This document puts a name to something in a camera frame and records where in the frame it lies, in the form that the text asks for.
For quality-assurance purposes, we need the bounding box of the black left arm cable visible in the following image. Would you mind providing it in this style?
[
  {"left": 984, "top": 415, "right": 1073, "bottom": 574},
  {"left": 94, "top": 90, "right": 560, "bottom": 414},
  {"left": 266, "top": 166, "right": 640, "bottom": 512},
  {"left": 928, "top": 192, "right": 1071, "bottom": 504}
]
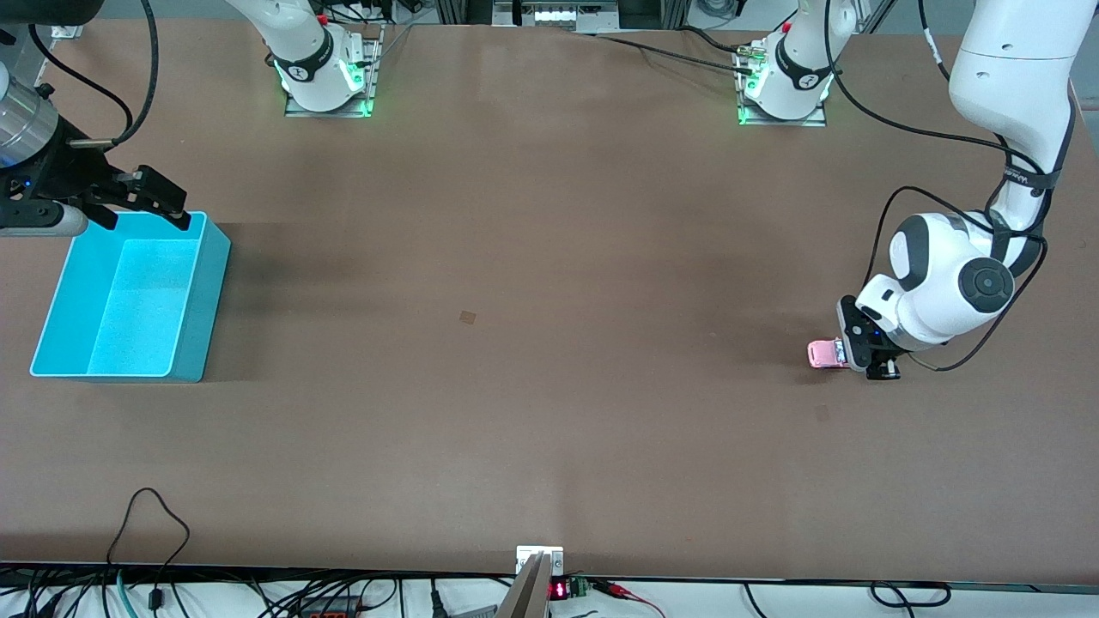
[{"left": 823, "top": 0, "right": 1053, "bottom": 373}]

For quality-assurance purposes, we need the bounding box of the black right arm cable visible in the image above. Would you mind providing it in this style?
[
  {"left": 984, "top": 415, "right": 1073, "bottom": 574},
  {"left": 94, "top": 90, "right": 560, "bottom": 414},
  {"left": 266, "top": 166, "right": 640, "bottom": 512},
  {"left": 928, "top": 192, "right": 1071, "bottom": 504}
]
[{"left": 27, "top": 0, "right": 161, "bottom": 149}]

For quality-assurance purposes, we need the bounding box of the black coiled cable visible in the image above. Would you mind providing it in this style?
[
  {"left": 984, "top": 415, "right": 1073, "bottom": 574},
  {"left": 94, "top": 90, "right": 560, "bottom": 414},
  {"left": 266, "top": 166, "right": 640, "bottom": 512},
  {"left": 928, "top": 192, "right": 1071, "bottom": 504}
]
[{"left": 869, "top": 580, "right": 953, "bottom": 609}]

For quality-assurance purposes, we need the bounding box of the black looped thin cable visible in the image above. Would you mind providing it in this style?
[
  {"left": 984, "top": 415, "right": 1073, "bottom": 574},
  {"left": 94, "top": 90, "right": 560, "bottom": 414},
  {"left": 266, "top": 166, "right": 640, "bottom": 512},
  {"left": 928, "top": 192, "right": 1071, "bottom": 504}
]
[{"left": 105, "top": 487, "right": 192, "bottom": 612}]

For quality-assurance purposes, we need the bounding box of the pink jeep toy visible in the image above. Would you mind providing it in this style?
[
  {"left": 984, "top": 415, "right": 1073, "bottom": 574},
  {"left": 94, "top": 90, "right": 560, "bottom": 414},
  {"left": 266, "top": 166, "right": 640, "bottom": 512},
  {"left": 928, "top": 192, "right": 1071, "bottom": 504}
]
[{"left": 806, "top": 338, "right": 853, "bottom": 371}]

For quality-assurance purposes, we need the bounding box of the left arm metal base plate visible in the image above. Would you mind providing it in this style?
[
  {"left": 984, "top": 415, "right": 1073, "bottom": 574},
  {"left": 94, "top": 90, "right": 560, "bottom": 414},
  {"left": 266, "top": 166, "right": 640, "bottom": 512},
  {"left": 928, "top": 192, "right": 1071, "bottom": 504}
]
[{"left": 736, "top": 43, "right": 830, "bottom": 129}]

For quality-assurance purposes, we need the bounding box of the red clip lead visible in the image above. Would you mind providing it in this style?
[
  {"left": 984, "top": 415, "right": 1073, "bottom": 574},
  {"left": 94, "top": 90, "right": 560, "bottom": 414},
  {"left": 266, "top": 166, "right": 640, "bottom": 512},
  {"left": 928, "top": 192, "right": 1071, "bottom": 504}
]
[{"left": 592, "top": 579, "right": 667, "bottom": 618}]

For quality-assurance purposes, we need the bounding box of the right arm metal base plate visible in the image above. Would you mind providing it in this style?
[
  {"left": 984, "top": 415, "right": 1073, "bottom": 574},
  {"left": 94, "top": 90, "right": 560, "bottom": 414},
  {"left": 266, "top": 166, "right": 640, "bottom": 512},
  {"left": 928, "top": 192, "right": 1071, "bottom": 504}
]
[{"left": 283, "top": 24, "right": 385, "bottom": 119}]

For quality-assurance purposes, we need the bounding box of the teal plastic bin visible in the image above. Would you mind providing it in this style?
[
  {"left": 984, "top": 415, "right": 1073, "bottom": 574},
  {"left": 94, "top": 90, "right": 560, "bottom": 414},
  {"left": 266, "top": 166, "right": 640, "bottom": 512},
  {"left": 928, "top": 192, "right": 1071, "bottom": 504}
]
[{"left": 29, "top": 210, "right": 233, "bottom": 385}]

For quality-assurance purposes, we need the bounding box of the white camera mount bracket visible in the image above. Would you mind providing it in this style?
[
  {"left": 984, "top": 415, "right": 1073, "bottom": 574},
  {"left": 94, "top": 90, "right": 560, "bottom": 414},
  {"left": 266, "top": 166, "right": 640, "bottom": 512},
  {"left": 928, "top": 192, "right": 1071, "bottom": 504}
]
[{"left": 495, "top": 545, "right": 566, "bottom": 618}]

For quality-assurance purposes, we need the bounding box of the long black table cable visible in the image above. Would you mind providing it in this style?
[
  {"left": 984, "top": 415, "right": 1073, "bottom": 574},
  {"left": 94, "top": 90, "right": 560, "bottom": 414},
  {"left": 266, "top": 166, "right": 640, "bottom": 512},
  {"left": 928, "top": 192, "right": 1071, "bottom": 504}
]
[{"left": 592, "top": 31, "right": 758, "bottom": 75}]

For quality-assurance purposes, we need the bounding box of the grey lit equipment box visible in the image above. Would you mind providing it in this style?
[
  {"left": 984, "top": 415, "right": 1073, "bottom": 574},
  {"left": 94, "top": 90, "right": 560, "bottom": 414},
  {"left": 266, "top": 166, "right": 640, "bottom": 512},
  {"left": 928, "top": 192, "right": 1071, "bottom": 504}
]
[{"left": 492, "top": 0, "right": 621, "bottom": 33}]

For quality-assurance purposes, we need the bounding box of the black power strip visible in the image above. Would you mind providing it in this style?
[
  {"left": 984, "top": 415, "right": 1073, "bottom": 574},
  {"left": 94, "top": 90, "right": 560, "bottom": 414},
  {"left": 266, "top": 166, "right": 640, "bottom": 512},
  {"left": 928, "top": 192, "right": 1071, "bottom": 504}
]
[{"left": 299, "top": 597, "right": 367, "bottom": 618}]

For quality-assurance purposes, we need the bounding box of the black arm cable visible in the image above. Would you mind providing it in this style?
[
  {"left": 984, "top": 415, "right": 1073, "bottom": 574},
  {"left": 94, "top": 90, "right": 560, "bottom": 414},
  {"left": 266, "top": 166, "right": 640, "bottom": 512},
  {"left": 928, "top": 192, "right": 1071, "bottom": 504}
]
[
  {"left": 27, "top": 0, "right": 161, "bottom": 149},
  {"left": 823, "top": 0, "right": 1053, "bottom": 373}
]

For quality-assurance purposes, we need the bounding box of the short black table cable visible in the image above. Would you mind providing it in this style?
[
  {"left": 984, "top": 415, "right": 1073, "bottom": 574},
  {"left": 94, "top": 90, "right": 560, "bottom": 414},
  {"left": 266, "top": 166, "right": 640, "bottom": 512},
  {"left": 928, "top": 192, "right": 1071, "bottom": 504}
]
[{"left": 677, "top": 24, "right": 750, "bottom": 55}]

